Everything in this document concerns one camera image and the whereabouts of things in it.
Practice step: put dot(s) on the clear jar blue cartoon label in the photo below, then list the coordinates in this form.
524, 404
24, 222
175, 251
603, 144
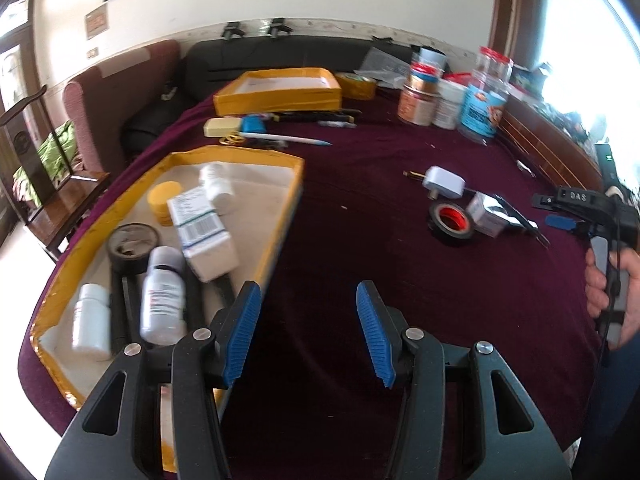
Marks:
485, 97

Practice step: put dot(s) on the far yellow cardboard tray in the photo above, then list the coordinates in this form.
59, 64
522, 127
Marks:
284, 90

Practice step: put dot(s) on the white power adapter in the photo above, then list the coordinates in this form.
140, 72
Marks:
440, 182

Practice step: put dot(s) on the white bottle red label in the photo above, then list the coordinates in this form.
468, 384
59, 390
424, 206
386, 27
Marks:
91, 328

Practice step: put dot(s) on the clear jar orange label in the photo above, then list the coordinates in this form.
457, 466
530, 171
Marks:
416, 107

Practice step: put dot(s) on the white tub with label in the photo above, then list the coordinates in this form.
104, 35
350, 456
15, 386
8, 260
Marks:
448, 109

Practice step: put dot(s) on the black ballpoint pen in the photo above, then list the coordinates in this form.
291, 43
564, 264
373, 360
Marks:
125, 302

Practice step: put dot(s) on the pink white small box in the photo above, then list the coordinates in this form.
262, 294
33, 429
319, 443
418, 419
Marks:
488, 216

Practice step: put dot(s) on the blue white medicine box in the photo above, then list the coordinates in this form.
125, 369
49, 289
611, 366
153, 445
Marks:
206, 243

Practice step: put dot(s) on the near yellow cardboard tray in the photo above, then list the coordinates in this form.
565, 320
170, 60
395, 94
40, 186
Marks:
267, 185

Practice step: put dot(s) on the dark wooden chair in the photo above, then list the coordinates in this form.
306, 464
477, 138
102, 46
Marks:
61, 203

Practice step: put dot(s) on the black sofa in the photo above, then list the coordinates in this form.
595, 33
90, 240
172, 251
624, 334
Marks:
211, 64

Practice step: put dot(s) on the maroon armchair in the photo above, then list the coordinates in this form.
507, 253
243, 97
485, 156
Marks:
99, 100

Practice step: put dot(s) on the yellow packing tape roll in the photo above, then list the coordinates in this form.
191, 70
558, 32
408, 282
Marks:
356, 87

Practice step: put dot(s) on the white bottle clear cap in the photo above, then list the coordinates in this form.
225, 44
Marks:
163, 302

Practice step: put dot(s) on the yellow tipped black pen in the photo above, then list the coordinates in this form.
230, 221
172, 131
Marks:
517, 220

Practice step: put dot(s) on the white blue pen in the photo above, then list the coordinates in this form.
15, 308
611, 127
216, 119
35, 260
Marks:
281, 137

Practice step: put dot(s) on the maroon table cloth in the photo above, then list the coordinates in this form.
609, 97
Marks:
308, 379

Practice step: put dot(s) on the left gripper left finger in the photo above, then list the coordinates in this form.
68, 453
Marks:
154, 409

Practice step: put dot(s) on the black pens by far tray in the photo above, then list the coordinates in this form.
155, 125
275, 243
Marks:
348, 116

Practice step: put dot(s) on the black tape roll white core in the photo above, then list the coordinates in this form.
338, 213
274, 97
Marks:
129, 247

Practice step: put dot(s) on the small yellow jar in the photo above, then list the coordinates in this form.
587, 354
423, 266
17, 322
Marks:
158, 198

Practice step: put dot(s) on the cream eraser block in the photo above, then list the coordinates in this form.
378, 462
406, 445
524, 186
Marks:
222, 126

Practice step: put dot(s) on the black tape roll red core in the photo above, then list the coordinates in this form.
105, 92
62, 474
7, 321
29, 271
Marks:
450, 223

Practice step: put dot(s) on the yellow cardboard tray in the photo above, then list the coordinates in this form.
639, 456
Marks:
267, 185
284, 90

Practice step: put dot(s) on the white bottle green label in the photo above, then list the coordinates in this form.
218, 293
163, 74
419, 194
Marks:
217, 185

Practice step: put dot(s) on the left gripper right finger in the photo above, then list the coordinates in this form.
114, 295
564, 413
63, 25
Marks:
462, 408

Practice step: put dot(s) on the yellow rubber bands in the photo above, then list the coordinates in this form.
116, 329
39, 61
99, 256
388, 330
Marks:
232, 139

